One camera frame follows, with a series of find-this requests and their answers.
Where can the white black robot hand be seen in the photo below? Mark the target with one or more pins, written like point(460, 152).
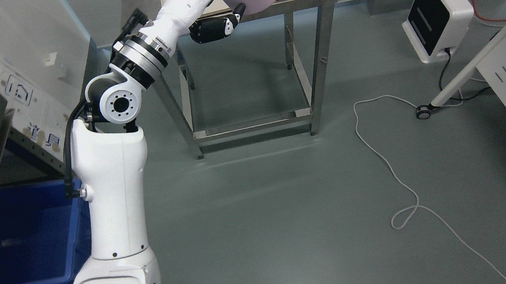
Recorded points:
point(195, 12)

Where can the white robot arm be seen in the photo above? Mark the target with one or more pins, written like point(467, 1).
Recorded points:
point(105, 153)

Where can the stainless steel table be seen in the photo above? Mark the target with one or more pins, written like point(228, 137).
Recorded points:
point(263, 79)

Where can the white printed board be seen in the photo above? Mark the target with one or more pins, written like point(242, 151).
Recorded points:
point(38, 116)

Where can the white black box device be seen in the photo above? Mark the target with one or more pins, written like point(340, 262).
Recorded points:
point(436, 28)

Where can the blue plastic bin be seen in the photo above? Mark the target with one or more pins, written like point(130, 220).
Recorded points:
point(44, 237)

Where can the white wall socket box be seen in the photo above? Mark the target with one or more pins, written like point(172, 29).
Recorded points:
point(56, 65)

